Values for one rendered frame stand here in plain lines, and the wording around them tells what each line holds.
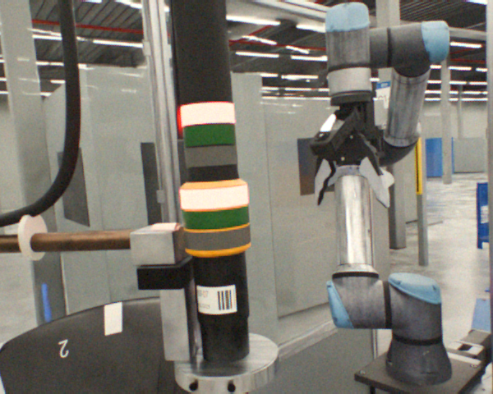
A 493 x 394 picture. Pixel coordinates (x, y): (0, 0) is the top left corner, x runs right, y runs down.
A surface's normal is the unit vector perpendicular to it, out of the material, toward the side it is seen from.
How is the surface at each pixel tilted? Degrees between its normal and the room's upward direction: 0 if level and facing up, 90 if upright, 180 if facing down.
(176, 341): 90
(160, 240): 90
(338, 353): 90
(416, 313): 90
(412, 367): 73
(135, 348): 46
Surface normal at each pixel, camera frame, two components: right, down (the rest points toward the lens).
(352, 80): -0.04, 0.11
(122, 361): -0.08, -0.59
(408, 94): -0.12, 0.93
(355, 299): -0.22, -0.30
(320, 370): 0.69, 0.03
